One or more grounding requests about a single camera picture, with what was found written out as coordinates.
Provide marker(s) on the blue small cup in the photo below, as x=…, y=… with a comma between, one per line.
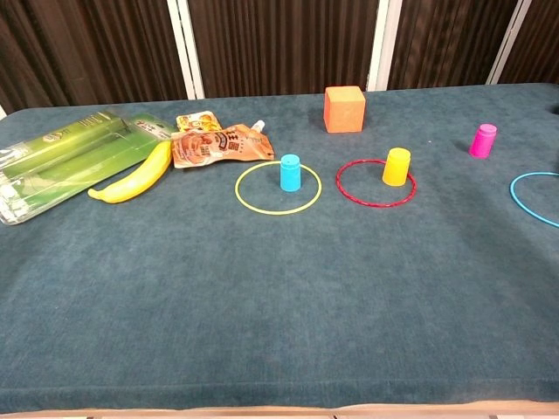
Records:
x=290, y=174

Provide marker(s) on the white partition post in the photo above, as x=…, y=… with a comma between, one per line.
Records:
x=508, y=43
x=2, y=112
x=185, y=48
x=383, y=43

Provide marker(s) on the yellow toy banana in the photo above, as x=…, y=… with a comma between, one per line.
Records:
x=135, y=176

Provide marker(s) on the yellow small cup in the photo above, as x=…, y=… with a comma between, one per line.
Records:
x=396, y=168

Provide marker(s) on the brown spout pouch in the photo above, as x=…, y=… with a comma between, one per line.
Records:
x=218, y=148

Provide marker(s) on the green clear plastic package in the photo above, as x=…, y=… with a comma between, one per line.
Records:
x=65, y=161

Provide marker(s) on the dark brown partition panel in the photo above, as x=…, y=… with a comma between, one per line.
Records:
x=537, y=39
x=450, y=43
x=284, y=43
x=87, y=48

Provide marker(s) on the teal table cloth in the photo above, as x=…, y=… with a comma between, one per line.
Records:
x=262, y=297

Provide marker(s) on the orange snack packet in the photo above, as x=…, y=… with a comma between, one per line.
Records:
x=196, y=122

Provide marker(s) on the pink small cup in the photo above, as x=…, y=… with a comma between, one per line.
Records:
x=482, y=142

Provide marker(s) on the orange foam cube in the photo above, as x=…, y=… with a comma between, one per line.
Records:
x=345, y=111

